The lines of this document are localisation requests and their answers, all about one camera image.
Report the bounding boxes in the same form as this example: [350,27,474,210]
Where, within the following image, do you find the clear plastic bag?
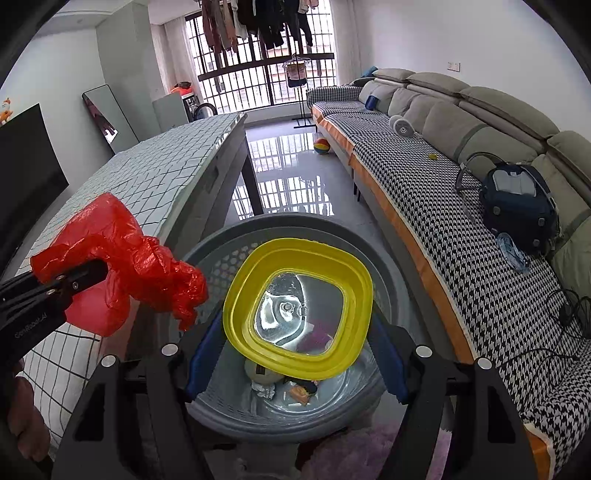
[498,232,532,273]

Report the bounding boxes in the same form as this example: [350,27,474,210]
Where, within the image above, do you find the small orange black item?
[288,381,319,404]

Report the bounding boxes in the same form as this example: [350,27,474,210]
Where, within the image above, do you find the black power cable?
[480,288,591,370]

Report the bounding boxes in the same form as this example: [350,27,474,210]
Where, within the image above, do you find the grey perforated basket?
[178,213,411,446]

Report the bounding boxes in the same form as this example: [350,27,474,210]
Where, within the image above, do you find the black framed mirror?
[82,84,140,155]

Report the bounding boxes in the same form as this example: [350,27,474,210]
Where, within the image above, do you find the red plastic bag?
[30,193,209,337]

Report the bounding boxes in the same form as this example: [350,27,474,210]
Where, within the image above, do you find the small clothes hanger stand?
[283,54,315,132]

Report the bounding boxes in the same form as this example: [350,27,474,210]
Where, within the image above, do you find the row of hanging clothes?
[198,0,319,54]

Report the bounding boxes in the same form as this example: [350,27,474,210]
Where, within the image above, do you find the grey blue cushion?
[358,80,395,112]

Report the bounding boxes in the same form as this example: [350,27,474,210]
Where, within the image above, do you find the person's left hand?
[0,360,51,462]

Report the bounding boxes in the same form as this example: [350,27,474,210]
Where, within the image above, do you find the white sheer curtain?
[329,0,370,88]

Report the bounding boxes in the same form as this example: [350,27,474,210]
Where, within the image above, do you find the white cabinet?
[152,91,190,134]

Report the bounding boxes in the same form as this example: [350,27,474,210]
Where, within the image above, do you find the purple fluffy rug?
[295,415,453,480]

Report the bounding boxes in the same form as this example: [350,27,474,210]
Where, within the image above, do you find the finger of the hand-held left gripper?
[0,257,110,319]

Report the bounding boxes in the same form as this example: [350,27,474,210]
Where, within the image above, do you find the houndstooth sofa cover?
[307,85,591,476]

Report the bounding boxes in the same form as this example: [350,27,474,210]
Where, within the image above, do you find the grey table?
[124,113,265,365]

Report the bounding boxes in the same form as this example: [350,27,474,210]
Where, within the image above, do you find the black television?
[0,104,70,241]

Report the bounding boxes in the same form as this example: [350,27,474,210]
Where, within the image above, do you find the grey sofa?
[307,68,591,476]

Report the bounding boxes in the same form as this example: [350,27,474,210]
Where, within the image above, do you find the yellow plastic container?
[223,237,374,380]

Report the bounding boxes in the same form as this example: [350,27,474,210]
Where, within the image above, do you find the beige plush bear head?
[244,359,284,385]

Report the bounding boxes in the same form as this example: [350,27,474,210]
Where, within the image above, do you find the dark blue backpack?
[455,152,560,257]

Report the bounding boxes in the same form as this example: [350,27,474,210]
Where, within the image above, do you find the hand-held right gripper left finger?
[51,314,232,480]

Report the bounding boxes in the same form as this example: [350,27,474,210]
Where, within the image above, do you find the red white water dispenser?
[172,82,197,123]

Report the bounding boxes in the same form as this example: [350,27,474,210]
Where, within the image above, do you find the black window grille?
[185,11,335,114]

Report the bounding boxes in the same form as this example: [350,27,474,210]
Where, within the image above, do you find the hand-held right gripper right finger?
[367,314,539,480]

